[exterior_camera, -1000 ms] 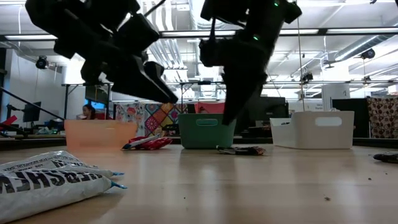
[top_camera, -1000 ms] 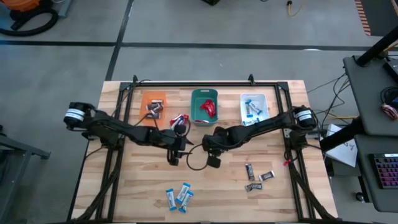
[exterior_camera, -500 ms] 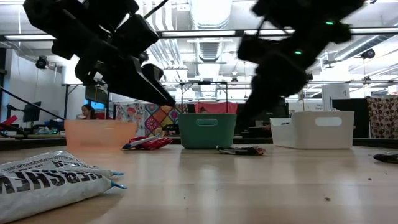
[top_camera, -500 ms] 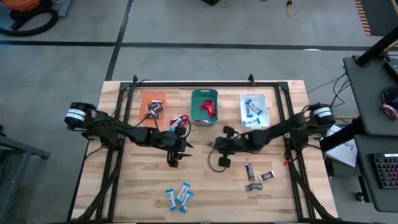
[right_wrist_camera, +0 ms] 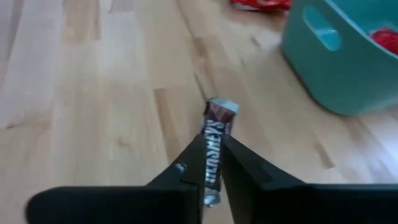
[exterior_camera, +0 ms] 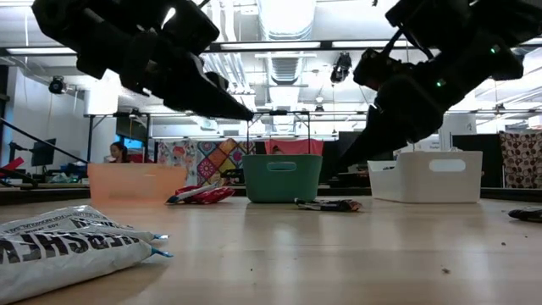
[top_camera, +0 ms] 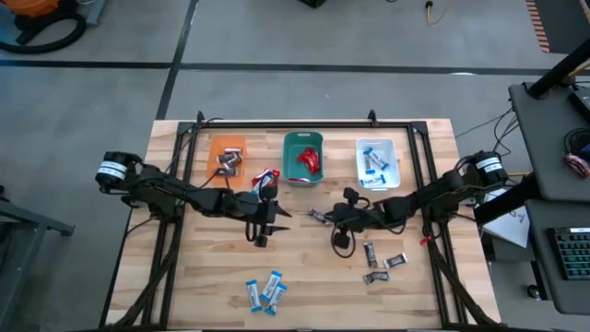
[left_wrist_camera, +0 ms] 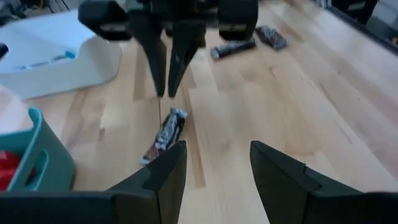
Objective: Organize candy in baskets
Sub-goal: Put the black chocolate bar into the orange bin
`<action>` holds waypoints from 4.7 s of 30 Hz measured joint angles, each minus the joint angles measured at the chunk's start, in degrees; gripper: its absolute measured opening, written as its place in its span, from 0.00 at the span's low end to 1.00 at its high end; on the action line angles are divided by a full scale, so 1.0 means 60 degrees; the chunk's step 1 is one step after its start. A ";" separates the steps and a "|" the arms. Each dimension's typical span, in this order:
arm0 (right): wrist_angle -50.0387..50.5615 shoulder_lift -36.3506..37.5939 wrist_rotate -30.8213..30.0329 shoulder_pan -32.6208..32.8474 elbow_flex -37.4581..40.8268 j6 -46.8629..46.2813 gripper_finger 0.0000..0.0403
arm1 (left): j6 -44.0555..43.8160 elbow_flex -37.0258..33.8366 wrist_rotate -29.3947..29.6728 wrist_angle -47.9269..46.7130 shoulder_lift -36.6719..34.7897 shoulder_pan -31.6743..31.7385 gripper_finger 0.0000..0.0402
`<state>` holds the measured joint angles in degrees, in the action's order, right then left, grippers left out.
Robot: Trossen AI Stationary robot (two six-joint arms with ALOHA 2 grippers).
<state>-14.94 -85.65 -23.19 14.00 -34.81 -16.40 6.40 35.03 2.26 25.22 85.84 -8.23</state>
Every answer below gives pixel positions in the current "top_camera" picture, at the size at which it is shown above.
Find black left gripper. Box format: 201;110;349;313
239;184;292;248

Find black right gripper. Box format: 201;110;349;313
324;188;370;249

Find teal plastic basket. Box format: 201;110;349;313
281;131;325;188

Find orange translucent plastic basket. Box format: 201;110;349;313
206;135;248;188

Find white plastic basket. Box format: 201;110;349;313
355;136;401;191

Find white paper sheet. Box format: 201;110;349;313
481;186;531;250

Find gray desk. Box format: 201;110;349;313
525;197;590;316
508;81;590;204

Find backlit computer keyboard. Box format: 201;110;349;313
547;225;590;281

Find gray metal cart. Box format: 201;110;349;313
0;184;77;332

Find black pole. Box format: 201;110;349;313
526;39;590;101

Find black floor mat striped edge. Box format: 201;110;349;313
525;0;590;55

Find orange shop vacuum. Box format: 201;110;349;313
7;0;62;18

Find black aluminium rig frame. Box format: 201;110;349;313
99;110;502;332

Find black desk cables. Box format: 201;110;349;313
454;106;515;156

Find yellow power cable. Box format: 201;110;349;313
424;0;451;27

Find black coiled cable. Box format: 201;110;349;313
562;127;590;158

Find black vacuum hose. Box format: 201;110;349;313
0;11;89;55

